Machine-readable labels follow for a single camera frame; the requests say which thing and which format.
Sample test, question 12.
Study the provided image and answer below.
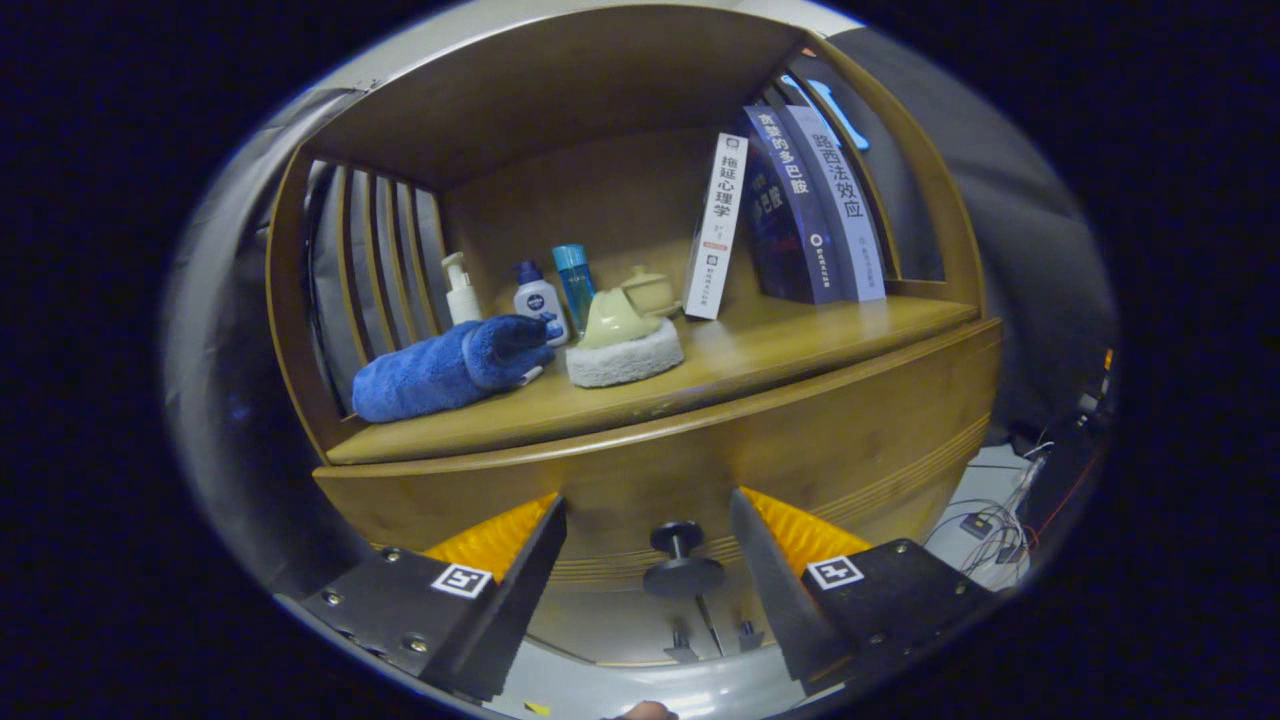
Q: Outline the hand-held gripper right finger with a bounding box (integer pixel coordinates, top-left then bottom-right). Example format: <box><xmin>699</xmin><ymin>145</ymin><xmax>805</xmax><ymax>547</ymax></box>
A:
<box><xmin>728</xmin><ymin>487</ymin><xmax>1001</xmax><ymax>696</ymax></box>

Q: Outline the beige lidded teacup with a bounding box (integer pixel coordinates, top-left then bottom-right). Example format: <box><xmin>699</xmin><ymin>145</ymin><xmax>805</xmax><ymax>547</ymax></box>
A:
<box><xmin>622</xmin><ymin>265</ymin><xmax>683</xmax><ymax>319</ymax></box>

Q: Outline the wooden countertop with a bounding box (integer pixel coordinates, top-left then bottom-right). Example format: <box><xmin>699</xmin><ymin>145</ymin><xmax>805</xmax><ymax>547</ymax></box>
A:
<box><xmin>325</xmin><ymin>295</ymin><xmax>981</xmax><ymax>466</ymax></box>

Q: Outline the black drawer knob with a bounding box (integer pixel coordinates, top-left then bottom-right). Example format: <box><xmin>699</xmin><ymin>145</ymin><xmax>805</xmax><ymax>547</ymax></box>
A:
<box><xmin>642</xmin><ymin>521</ymin><xmax>726</xmax><ymax>600</ymax></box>

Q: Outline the white bottle with blue cap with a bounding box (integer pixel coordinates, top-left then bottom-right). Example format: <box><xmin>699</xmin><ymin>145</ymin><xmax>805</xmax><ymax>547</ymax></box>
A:
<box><xmin>513</xmin><ymin>261</ymin><xmax>570</xmax><ymax>347</ymax></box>

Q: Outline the blue folded towel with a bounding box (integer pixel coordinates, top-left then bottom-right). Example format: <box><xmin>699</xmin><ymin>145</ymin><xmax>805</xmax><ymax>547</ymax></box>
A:
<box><xmin>352</xmin><ymin>314</ymin><xmax>557</xmax><ymax>424</ymax></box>

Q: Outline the tangle of floor cables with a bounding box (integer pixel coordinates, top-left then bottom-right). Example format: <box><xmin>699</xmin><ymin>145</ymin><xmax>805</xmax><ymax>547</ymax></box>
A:
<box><xmin>925</xmin><ymin>440</ymin><xmax>1061</xmax><ymax>591</ymax></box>

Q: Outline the clear blue bottle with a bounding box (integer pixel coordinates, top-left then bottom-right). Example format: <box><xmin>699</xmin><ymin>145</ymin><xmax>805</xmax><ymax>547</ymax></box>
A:
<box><xmin>552</xmin><ymin>244</ymin><xmax>598</xmax><ymax>336</ymax></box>

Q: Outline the wooden cabinet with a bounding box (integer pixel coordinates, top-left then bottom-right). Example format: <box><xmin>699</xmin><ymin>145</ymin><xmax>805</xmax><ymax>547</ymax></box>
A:
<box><xmin>265</xmin><ymin>5</ymin><xmax>1004</xmax><ymax>666</ymax></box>

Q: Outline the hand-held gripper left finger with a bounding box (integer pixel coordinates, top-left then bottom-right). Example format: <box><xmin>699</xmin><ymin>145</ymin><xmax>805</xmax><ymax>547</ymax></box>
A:
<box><xmin>298</xmin><ymin>493</ymin><xmax>569</xmax><ymax>703</ymax></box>

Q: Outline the white book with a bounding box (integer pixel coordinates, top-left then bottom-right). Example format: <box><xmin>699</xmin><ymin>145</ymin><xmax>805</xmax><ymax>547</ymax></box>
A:
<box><xmin>683</xmin><ymin>133</ymin><xmax>749</xmax><ymax>321</ymax></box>

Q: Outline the pale lilac book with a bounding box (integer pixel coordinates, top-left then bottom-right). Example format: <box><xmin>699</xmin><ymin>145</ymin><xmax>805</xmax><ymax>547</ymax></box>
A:
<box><xmin>785</xmin><ymin>103</ymin><xmax>888</xmax><ymax>303</ymax></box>

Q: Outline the wooden drawer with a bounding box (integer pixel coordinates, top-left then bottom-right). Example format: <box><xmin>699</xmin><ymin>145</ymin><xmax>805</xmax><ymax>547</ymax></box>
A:
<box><xmin>313</xmin><ymin>318</ymin><xmax>1004</xmax><ymax>591</ymax></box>

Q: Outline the dark blue book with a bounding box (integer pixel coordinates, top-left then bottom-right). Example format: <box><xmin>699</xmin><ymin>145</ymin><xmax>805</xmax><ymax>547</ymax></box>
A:
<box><xmin>742</xmin><ymin>105</ymin><xmax>846</xmax><ymax>305</ymax></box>

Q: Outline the white pump bottle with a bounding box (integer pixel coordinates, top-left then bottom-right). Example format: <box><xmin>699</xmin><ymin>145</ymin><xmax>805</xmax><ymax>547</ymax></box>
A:
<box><xmin>442</xmin><ymin>252</ymin><xmax>483</xmax><ymax>327</ymax></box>

